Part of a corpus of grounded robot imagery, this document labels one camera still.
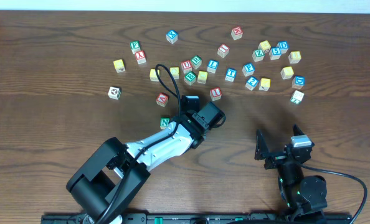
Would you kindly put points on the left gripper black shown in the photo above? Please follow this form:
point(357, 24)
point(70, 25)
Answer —
point(215, 121)

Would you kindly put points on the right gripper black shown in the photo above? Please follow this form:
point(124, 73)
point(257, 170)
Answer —
point(278, 157)

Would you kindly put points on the red i block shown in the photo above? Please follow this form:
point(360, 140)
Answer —
point(223, 50)
point(215, 94)

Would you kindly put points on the green N block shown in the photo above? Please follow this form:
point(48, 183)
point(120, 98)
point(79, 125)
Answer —
point(164, 123)

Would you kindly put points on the green R block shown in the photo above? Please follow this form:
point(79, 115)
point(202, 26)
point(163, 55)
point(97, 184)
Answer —
point(196, 62)

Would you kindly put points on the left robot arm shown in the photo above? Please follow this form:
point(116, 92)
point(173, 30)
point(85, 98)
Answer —
point(109, 180)

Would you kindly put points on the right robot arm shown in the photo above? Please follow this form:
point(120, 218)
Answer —
point(303, 194)

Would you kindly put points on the red A block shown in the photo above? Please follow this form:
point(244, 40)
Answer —
point(162, 99)

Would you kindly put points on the green B block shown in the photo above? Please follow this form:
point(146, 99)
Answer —
point(190, 78)

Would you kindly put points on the yellow block beside B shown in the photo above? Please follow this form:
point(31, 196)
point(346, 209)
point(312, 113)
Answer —
point(202, 77)

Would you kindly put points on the white green block right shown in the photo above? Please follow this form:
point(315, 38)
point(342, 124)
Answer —
point(297, 97)

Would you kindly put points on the yellow block centre left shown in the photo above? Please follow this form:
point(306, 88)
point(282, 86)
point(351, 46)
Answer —
point(175, 72)

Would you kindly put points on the red U block centre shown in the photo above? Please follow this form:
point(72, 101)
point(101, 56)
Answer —
point(186, 66)

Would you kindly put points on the yellow block beside 2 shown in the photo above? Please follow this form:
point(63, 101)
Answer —
point(265, 84)

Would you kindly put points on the blue L block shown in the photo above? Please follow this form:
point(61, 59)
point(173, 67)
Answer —
point(212, 66)

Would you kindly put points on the blue T block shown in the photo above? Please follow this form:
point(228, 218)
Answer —
point(230, 74)

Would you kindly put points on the blue D block lower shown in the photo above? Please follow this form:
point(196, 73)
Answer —
point(298, 82)

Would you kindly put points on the blue d block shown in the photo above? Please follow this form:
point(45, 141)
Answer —
point(283, 46)
point(298, 82)

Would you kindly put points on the yellow block beside U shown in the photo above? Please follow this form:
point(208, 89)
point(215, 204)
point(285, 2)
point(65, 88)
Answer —
point(153, 75)

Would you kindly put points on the blue 2 block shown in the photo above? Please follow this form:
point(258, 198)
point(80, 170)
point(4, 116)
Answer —
point(251, 83)

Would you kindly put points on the blue P block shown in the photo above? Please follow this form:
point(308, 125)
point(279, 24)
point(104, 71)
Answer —
point(248, 69)

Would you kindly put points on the yellow block far right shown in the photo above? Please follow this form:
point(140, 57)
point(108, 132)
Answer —
point(294, 57)

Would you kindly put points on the blue 5 block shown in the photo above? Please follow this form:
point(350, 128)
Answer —
point(275, 53)

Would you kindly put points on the green Z block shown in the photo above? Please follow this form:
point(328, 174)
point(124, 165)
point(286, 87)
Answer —
point(258, 55)

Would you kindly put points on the red Y block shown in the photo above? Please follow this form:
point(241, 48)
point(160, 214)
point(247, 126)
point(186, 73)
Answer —
point(140, 57)

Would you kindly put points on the white soccer ball block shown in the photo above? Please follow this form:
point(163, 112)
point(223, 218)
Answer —
point(114, 93)

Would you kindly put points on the blue X block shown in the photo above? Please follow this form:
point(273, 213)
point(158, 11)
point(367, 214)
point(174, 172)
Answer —
point(172, 36)

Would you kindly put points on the blue D block upper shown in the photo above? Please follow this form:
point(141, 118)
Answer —
point(283, 46)

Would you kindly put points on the yellow block top right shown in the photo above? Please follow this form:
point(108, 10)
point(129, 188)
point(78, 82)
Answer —
point(264, 46)

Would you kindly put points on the red block top right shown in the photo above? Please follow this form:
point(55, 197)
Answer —
point(236, 33)

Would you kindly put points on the yellow block far left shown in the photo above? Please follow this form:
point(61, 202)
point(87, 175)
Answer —
point(119, 65)

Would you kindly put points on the green F block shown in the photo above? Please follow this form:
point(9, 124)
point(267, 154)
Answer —
point(135, 46)

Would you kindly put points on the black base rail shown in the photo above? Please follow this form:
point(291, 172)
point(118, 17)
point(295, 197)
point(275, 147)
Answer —
point(142, 218)

